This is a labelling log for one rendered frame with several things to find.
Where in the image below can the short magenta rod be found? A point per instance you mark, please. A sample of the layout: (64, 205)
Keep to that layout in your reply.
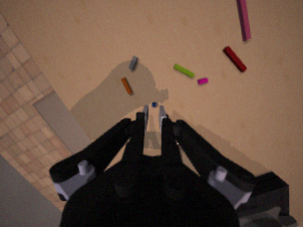
(202, 81)

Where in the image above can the orange rod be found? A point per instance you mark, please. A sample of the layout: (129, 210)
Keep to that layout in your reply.
(127, 86)

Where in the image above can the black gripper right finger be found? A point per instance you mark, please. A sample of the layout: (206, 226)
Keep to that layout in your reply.
(230, 179)

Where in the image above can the pink rod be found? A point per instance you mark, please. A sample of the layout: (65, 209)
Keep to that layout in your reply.
(244, 21)

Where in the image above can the dark red rod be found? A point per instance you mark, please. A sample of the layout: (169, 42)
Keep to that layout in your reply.
(234, 59)

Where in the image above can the lime green rod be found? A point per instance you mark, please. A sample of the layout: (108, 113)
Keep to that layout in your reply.
(183, 70)

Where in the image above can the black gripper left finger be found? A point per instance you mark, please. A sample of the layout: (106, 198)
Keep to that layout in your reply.
(71, 173)

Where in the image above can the grey rod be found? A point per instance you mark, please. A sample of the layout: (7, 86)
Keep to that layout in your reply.
(133, 62)

